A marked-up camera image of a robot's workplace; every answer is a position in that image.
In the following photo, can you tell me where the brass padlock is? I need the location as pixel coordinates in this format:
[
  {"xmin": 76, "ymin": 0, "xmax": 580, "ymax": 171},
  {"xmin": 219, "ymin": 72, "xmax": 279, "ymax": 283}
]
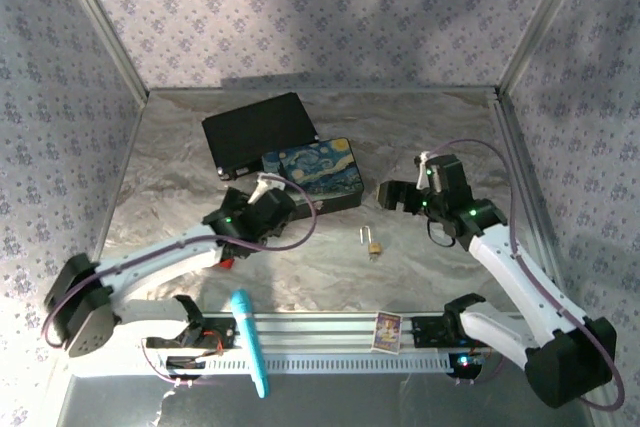
[{"xmin": 357, "ymin": 225, "xmax": 385, "ymax": 256}]

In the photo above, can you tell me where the starry night painted box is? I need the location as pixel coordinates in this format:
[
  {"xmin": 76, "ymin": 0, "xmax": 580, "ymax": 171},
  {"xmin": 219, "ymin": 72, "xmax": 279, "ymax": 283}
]
[{"xmin": 260, "ymin": 136, "xmax": 366, "ymax": 221}]

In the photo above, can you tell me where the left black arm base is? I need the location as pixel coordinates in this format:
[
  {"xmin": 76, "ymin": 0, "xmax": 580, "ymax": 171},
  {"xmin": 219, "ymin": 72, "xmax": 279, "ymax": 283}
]
[{"xmin": 143, "ymin": 316, "xmax": 237, "ymax": 379}]

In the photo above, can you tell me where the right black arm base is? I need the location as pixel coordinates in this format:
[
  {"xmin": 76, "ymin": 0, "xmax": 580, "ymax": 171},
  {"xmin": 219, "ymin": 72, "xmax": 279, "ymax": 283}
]
[{"xmin": 412, "ymin": 314, "xmax": 494, "ymax": 379}]

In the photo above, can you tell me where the black hard case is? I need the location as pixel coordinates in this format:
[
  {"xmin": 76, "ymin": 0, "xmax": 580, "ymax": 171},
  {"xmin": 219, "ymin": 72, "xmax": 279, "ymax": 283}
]
[{"xmin": 201, "ymin": 91, "xmax": 321, "ymax": 183}]

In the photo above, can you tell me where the teal marker pen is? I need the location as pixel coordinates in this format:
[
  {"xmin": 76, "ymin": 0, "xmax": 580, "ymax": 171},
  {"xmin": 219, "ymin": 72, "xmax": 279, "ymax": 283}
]
[{"xmin": 228, "ymin": 289, "xmax": 271, "ymax": 400}]

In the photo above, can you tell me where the small picture card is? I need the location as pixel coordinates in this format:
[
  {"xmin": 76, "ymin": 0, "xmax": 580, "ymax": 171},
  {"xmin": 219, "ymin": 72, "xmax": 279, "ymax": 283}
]
[{"xmin": 370, "ymin": 310, "xmax": 403, "ymax": 355}]

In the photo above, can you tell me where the grey metal sheet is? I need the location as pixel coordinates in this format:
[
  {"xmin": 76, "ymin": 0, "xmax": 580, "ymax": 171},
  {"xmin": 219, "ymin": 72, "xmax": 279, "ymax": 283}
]
[{"xmin": 57, "ymin": 374, "xmax": 599, "ymax": 427}]

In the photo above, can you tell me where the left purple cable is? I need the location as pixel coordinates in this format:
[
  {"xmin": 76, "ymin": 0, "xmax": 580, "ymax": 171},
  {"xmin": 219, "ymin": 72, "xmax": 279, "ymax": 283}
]
[{"xmin": 42, "ymin": 174, "xmax": 318, "ymax": 348}]

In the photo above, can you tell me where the purple cable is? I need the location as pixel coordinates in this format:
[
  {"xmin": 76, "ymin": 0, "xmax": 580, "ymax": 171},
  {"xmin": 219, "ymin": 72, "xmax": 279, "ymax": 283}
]
[
  {"xmin": 423, "ymin": 138, "xmax": 626, "ymax": 411},
  {"xmin": 42, "ymin": 174, "xmax": 318, "ymax": 348}
]

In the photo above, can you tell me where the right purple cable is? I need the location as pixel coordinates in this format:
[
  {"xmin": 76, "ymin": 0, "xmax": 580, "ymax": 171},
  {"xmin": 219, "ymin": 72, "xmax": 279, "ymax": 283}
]
[{"xmin": 423, "ymin": 138, "xmax": 626, "ymax": 411}]

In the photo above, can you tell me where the aluminium side rail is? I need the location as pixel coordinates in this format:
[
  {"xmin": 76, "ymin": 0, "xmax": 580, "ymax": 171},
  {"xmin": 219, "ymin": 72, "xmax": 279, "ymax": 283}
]
[{"xmin": 492, "ymin": 89, "xmax": 569, "ymax": 306}]

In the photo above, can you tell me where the aluminium front rail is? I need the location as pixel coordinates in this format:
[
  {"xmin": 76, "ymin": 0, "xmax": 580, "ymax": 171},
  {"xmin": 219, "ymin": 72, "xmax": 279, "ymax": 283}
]
[{"xmin": 189, "ymin": 311, "xmax": 526, "ymax": 351}]

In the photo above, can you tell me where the white slotted cable duct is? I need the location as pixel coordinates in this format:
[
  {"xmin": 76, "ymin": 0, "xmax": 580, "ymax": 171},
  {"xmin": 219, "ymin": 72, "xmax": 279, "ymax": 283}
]
[{"xmin": 159, "ymin": 351, "xmax": 484, "ymax": 376}]

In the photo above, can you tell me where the aluminium frame post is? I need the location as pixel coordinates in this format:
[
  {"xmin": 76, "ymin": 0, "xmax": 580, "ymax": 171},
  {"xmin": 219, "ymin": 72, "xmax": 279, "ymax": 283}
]
[
  {"xmin": 49, "ymin": 0, "xmax": 151, "ymax": 101},
  {"xmin": 497, "ymin": 0, "xmax": 587, "ymax": 94}
]

